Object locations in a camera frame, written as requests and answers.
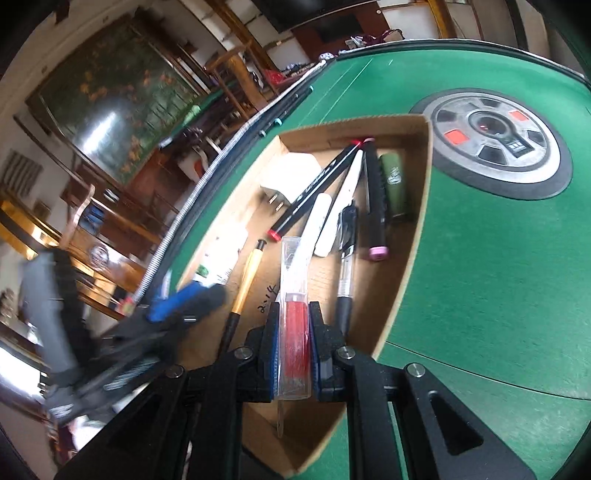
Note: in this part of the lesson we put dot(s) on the cardboard box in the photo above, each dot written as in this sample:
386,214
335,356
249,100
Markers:
397,258

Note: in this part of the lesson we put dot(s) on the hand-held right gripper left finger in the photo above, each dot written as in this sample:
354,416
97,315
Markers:
273,364

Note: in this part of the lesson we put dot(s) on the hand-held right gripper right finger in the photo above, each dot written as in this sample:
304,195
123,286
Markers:
316,364

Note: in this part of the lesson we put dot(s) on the dark green lighter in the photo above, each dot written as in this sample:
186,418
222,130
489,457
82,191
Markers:
395,184

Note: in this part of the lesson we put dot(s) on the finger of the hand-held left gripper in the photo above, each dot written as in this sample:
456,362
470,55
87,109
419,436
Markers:
207,300
171,304

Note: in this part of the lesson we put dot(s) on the red bag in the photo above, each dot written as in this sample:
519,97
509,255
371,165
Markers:
274,77

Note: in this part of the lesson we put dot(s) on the black marker red cap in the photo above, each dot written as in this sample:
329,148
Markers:
314,189

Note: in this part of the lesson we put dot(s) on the long white pen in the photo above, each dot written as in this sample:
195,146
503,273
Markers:
344,194

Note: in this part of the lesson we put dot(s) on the white tube green label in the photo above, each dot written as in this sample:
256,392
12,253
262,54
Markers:
217,267

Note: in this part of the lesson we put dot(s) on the yellow pole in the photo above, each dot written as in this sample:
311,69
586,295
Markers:
441,18

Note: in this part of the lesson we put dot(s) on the gold and black pen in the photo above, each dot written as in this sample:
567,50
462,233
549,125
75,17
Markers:
247,281

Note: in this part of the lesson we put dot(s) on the black gel pen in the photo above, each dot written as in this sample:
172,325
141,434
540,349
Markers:
348,230

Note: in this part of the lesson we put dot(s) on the short white marker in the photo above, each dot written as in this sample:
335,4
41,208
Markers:
318,217

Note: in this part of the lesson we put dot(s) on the white power adapter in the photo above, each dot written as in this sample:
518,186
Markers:
288,177

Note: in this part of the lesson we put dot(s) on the large framed landscape painting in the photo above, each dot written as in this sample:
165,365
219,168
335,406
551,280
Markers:
115,106

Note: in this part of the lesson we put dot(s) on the black marker pink cap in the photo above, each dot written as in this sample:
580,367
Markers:
375,203

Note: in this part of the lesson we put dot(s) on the black flat television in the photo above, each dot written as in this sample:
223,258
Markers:
323,11

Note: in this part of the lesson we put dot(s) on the clear case red contents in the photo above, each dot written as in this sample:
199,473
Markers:
295,332

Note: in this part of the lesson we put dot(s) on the curved wooden chair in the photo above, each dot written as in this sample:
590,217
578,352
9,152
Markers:
78,212

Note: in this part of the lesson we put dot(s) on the round grey table console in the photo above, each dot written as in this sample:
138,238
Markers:
531,170

